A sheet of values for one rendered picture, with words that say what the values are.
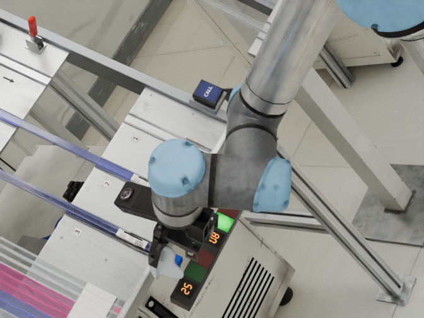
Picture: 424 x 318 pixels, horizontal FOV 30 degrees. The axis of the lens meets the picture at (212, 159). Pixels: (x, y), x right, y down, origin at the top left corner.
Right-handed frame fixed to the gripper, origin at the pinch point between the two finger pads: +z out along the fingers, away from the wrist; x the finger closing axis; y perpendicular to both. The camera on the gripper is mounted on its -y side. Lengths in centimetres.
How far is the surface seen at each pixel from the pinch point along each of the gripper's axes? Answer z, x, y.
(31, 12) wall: 155, 110, -135
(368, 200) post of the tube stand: 77, 59, 28
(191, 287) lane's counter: 10.8, -2.6, 5.2
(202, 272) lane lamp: 10.8, 0.7, 5.7
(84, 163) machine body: 59, 26, -42
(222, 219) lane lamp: 10.8, 11.8, 4.2
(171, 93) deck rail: 8.7, 30.4, -16.7
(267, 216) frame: 54, 33, 7
